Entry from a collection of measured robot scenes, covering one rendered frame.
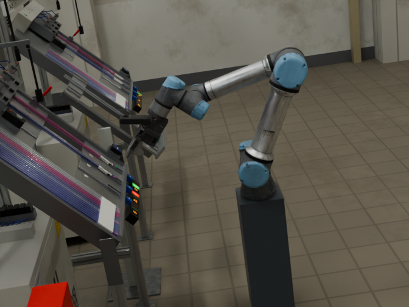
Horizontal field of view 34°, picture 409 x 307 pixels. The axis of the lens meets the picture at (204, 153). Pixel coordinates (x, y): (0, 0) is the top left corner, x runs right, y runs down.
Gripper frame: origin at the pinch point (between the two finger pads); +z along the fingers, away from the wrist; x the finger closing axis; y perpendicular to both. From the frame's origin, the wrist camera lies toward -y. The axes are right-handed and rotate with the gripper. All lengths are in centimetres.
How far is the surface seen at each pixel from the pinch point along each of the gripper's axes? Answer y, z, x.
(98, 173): -6.2, 10.5, -5.4
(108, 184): -1.4, 10.6, -10.4
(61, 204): -17, 8, -50
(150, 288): 49, 67, 37
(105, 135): -6.1, 10.6, 41.3
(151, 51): 31, 31, 410
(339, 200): 135, -2, 102
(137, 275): 35, 55, 21
